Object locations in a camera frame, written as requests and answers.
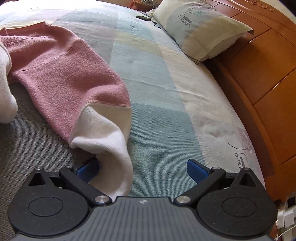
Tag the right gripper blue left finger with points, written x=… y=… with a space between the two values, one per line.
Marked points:
x=77 y=180

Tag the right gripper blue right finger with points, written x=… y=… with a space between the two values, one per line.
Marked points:
x=206 y=179

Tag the pink and white knit sweater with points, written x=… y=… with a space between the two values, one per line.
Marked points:
x=82 y=99

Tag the pastel patchwork bed sheet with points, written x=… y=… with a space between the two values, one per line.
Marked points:
x=179 y=111

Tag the wooden headboard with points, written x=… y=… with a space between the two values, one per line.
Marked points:
x=257 y=74

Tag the pastel patchwork pillow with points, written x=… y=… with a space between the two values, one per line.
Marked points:
x=198 y=28

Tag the small dark remote on bed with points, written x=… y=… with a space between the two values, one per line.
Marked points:
x=144 y=18

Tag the wooden nightstand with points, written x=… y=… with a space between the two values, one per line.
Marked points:
x=143 y=4

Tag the white wall socket plugs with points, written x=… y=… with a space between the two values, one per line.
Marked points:
x=286 y=213

